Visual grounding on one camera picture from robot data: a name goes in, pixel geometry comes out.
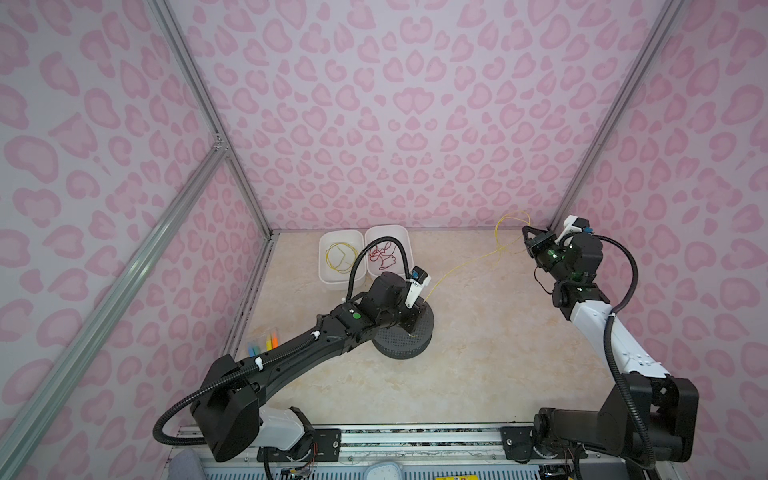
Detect yellow cable in tray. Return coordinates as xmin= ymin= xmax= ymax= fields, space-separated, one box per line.
xmin=325 ymin=242 xmax=359 ymax=275

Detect red cable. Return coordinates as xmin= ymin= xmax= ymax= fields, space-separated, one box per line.
xmin=367 ymin=238 xmax=401 ymax=270

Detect yellow cable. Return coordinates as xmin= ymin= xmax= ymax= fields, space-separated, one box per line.
xmin=325 ymin=242 xmax=359 ymax=275
xmin=419 ymin=211 xmax=534 ymax=304

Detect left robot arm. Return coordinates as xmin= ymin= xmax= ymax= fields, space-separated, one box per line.
xmin=152 ymin=263 xmax=434 ymax=462

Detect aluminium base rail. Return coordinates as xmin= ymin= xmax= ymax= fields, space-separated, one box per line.
xmin=158 ymin=421 xmax=691 ymax=480

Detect aluminium frame post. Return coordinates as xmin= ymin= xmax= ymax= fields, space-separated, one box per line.
xmin=147 ymin=0 xmax=273 ymax=239
xmin=548 ymin=0 xmax=689 ymax=230

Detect aluminium frame left post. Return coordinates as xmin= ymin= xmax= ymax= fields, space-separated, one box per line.
xmin=147 ymin=0 xmax=273 ymax=239

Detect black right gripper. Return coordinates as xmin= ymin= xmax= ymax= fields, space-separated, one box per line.
xmin=523 ymin=225 xmax=575 ymax=283

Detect aluminium frame right post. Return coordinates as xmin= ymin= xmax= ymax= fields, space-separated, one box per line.
xmin=548 ymin=0 xmax=689 ymax=230

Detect aluminium frame diagonal bar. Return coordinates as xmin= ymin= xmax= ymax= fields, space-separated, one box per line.
xmin=1 ymin=144 xmax=228 ymax=479

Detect white plastic tray right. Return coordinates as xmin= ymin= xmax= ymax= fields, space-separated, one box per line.
xmin=364 ymin=225 xmax=415 ymax=278

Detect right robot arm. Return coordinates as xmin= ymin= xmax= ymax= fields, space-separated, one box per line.
xmin=505 ymin=218 xmax=699 ymax=471

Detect dark grey cable spool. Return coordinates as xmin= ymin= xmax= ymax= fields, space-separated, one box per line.
xmin=372 ymin=298 xmax=435 ymax=360

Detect white plastic tray left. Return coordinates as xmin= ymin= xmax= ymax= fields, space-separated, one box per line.
xmin=318 ymin=229 xmax=364 ymax=293

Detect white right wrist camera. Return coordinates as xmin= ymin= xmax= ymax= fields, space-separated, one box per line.
xmin=557 ymin=215 xmax=591 ymax=242

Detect white plastic tray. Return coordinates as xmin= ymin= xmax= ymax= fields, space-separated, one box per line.
xmin=364 ymin=225 xmax=415 ymax=278
xmin=318 ymin=229 xmax=364 ymax=293

